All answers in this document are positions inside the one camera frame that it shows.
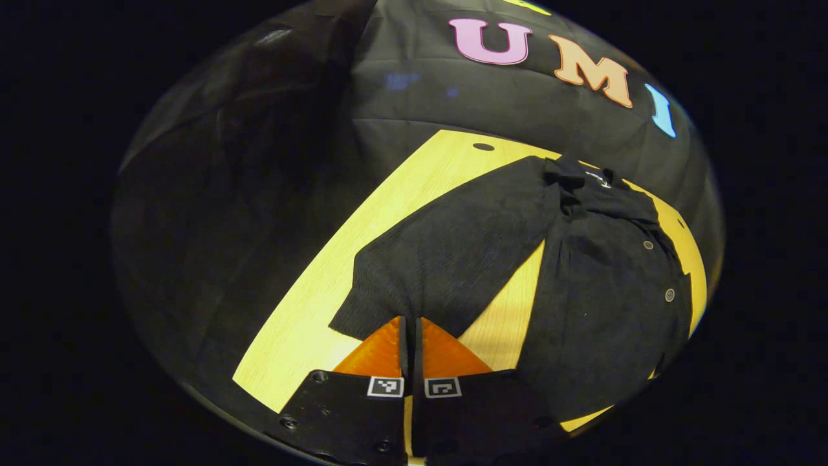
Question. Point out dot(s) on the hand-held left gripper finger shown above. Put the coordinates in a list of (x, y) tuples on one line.
[(403, 353), (417, 353)]

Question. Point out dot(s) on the black jacket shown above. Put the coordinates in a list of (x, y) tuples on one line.
[(466, 259)]

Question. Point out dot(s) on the black backdrop cloth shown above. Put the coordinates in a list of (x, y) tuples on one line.
[(414, 97)]

